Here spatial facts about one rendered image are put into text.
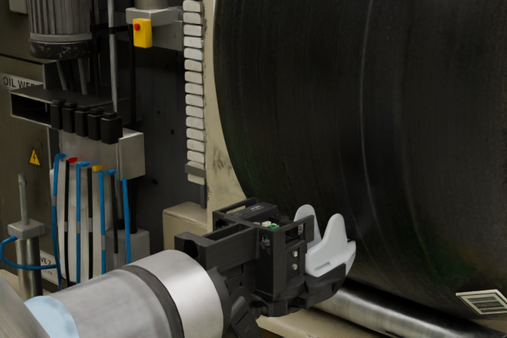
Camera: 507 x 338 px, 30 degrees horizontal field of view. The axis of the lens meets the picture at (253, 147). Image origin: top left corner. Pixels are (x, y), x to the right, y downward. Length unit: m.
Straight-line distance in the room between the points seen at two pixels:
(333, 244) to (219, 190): 0.44
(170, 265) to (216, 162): 0.56
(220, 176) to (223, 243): 0.52
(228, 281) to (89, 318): 0.15
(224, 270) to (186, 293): 0.06
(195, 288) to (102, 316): 0.08
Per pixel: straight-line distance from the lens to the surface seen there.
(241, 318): 0.79
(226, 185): 1.26
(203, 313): 0.71
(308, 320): 1.13
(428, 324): 1.02
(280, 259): 0.78
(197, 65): 1.27
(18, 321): 0.49
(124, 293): 0.69
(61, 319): 0.66
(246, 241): 0.77
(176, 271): 0.72
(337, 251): 0.86
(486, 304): 0.94
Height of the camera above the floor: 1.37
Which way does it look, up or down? 16 degrees down
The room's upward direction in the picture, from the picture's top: straight up
